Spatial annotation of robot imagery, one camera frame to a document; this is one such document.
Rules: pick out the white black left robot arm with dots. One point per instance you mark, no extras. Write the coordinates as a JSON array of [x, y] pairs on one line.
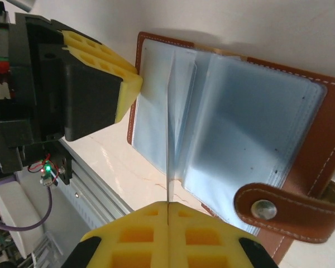
[[16, 201]]

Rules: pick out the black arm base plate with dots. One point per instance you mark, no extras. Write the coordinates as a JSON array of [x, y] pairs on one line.
[[62, 167]]

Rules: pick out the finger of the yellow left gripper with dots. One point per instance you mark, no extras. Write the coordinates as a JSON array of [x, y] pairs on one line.
[[100, 50], [128, 92]]

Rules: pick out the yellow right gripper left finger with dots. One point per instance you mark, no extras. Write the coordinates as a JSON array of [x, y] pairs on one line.
[[134, 240]]

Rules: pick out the small controller board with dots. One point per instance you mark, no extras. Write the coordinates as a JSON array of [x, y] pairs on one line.
[[47, 178]]

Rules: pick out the brown leather card holder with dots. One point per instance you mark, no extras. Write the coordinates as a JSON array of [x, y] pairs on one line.
[[268, 111]]

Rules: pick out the aluminium mounting rail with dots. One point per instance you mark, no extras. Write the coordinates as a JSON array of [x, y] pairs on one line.
[[95, 190]]

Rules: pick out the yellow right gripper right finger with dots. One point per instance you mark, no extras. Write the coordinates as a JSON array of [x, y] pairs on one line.
[[206, 240]]

